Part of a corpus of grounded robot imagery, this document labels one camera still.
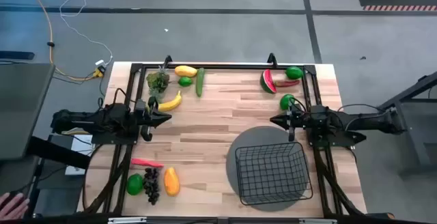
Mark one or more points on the green cucumber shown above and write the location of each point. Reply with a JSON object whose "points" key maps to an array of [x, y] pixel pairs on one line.
{"points": [[200, 82]]}

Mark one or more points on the bright red chili pepper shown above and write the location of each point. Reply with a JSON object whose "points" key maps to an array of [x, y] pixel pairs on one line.
{"points": [[145, 163]]}

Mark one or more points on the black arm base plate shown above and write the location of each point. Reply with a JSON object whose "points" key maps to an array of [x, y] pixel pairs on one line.
{"points": [[102, 139], [355, 138]]}

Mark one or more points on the grey desk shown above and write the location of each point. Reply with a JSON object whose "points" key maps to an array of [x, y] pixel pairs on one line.
{"points": [[20, 108]]}

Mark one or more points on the white power adapter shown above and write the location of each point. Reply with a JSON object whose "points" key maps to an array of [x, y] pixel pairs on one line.
{"points": [[99, 62]]}

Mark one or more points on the grey round woven placemat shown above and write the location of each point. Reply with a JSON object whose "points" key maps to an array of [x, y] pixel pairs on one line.
{"points": [[252, 137]]}

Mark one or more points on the green round fruit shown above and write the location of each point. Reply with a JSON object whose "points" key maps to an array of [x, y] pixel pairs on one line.
{"points": [[294, 72], [134, 184], [285, 102]]}

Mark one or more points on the person's hand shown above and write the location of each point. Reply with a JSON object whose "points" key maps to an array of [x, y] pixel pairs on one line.
{"points": [[12, 208]]}

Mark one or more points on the yellow banana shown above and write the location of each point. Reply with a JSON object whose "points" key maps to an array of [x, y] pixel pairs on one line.
{"points": [[170, 105]]}

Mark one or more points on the black stand frame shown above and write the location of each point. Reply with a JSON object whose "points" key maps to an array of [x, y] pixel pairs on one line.
{"points": [[423, 83]]}

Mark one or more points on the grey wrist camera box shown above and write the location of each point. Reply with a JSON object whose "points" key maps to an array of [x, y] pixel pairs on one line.
{"points": [[140, 107]]}

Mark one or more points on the dark red pepper green stem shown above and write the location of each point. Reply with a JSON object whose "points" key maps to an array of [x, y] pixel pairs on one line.
{"points": [[288, 83]]}

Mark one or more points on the orange mango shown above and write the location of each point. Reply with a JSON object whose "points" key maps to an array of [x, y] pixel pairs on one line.
{"points": [[171, 182]]}

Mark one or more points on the potted succulent plant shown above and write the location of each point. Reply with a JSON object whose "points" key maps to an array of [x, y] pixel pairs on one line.
{"points": [[158, 80]]}

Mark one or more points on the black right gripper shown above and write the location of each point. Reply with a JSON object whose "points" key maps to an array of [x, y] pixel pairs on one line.
{"points": [[302, 119]]}

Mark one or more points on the watermelon slice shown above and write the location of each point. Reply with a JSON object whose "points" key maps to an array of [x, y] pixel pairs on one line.
{"points": [[268, 82]]}

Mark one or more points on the white box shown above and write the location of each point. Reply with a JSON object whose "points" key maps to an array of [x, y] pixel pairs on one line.
{"points": [[82, 145]]}

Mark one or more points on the dark purple grape bunch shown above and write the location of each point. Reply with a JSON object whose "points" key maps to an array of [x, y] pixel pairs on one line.
{"points": [[151, 186]]}

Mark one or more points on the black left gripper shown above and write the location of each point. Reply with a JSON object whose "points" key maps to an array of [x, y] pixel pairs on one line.
{"points": [[141, 121]]}

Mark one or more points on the silver metal bracket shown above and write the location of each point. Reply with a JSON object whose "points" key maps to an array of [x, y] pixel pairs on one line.
{"points": [[127, 221], [317, 221]]}

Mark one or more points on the black keyboard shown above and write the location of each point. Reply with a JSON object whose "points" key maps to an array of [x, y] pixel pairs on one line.
{"points": [[17, 55]]}

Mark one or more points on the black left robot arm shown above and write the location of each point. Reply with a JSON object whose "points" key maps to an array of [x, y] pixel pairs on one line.
{"points": [[85, 119]]}

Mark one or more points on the small green lime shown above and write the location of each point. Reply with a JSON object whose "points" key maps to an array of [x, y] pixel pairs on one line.
{"points": [[185, 81]]}

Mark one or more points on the yellow mango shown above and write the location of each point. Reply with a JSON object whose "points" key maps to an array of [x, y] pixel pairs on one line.
{"points": [[185, 71]]}

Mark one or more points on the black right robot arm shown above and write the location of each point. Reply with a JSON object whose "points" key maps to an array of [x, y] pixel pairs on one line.
{"points": [[368, 121]]}

